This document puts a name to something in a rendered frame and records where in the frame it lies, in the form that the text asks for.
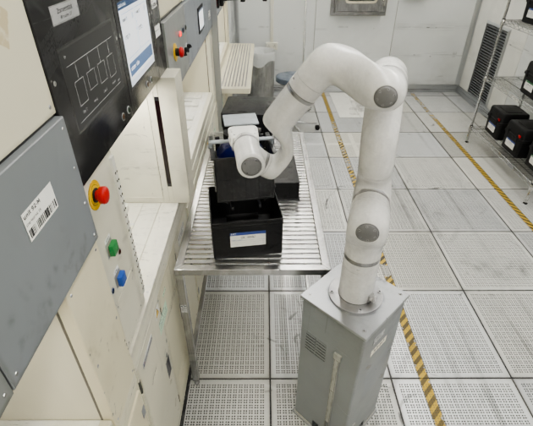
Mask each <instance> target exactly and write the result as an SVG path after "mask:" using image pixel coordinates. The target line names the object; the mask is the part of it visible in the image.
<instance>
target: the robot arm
mask: <svg viewBox="0 0 533 426"><path fill-rule="evenodd" d="M331 85H333V86H336V87H338V88H339V89H340V90H342V91H343V92H344V93H346V94H347V95H348V96H350V97H351V98H352V99H353V100H355V101H356V102H358V103H359V104H361V105H362V106H364V107H365V110H364V117H363V123H362V130H361V138H360V154H359V164H358V172H357V178H356V182H355V186H354V192H353V196H352V201H351V206H350V210H349V219H348V223H347V229H346V240H345V246H344V253H343V263H342V270H341V276H339V277H337V278H335V279H334V280H333V281H332V282H331V284H330V286H329V289H328V295H329V297H330V299H331V301H332V303H333V304H334V305H335V306H336V307H337V308H339V309H341V310H343V311H344V312H346V313H349V314H356V315H364V314H371V313H373V312H375V311H376V310H378V309H379V308H380V306H381V304H382V299H383V296H382V290H381V289H380V287H379V286H378V285H377V284H376V277H377V273H378V269H379V264H380V260H381V257H382V249H383V247H384V245H385V244H386V241H387V237H388V233H389V227H390V213H391V196H392V178H393V169H394V163H395V158H396V153H397V148H398V138H399V132H400V125H401V118H402V111H403V104H404V100H405V98H406V96H407V92H408V72H407V68H406V66H405V64H404V63H403V62H402V61H401V60H399V59H398V58H396V57H383V58H381V59H379V60H377V61H376V62H373V61H371V60H370V59H369V58H368V57H366V56H365V55H364V54H362V53H361V52H359V51H358V50H356V49H354V48H353V47H351V46H346V45H344V44H339V43H326V44H323V45H320V46H319V47H317V48H316V49H315V50H314V51H313V52H312V53H311V54H310V55H309V57H308V58H307V59H306V60H305V61H304V62H303V63H302V65H301V66H300V67H299V69H298V70H297V71H296V73H295V74H294V75H293V77H292V78H291V79H290V80H289V82H288V83H287V84H286V85H285V86H284V88H283V89H282V91H281V92H280V93H279V95H278V96H277V97H276V99H275V100H274V101H273V103H272V104H271V105H270V106H269V107H268V109H267V110H266V112H265V114H264V116H263V123H264V125H265V126H266V128H267V129H268V130H269V131H270V132H271V133H272V134H273V135H274V136H275V137H276V139H277V140H278V142H279V143H280V145H281V146H280V148H279V150H278V151H277V152H276V153H275V154H270V153H268V152H267V151H265V150H263V149H262V148H261V147H260V145H259V133H260V132H261V128H257V127H256V126H255V125H245V126H232V127H230V128H228V129H224V130H223V134H225V135H227V136H228V141H229V144H230V145H231V147H232V151H234V155H235V160H236V164H237V168H238V171H239V173H240V174H241V175H242V176H243V177H245V178H256V177H258V176H262V177H264V178H267V179H274V178H276V177H278V176H279V175H280V174H281V173H282V171H283V170H284V169H285V168H286V167H287V165H288V164H289V163H290V162H291V160H292V157H293V154H294V140H293V135H292V128H293V126H294V125H295V124H296V123H297V122H298V121H299V120H300V119H301V118H302V116H303V115H304V114H305V113H306V112H307V111H308V110H309V109H310V107H311V106H312V105H313V104H314V103H315V102H316V100H317V99H318V98H319V97H320V96H321V94H322V93H323V92H324V91H325V90H326V89H327V87H329V86H331Z"/></svg>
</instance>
